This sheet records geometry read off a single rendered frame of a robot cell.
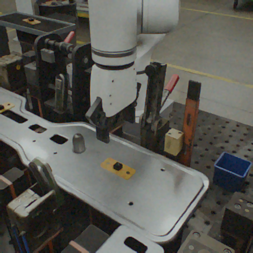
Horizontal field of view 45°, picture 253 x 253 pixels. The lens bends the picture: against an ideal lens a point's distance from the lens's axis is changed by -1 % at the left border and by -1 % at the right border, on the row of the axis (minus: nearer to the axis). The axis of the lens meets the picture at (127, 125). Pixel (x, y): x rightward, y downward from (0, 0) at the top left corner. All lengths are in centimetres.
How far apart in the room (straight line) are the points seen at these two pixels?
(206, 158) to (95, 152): 60
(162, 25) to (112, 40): 9
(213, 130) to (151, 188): 80
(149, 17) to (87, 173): 39
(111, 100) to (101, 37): 12
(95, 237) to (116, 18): 41
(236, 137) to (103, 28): 101
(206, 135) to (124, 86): 85
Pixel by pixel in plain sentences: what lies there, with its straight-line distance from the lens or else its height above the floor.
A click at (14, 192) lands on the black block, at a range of 78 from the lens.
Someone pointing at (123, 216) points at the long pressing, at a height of 100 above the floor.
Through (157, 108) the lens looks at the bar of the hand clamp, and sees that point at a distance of 76.
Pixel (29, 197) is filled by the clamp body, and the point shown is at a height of 104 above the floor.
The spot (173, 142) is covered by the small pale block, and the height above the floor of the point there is 105.
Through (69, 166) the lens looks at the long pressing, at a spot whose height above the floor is 100.
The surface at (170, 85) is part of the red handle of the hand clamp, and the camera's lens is 82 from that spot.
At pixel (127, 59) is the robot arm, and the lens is 55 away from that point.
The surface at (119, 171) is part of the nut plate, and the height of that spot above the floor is 100.
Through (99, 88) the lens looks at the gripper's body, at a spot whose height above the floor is 123.
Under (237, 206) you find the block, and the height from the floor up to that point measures 107.
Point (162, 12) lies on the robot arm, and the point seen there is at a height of 137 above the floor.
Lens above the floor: 149
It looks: 34 degrees down
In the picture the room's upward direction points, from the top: straight up
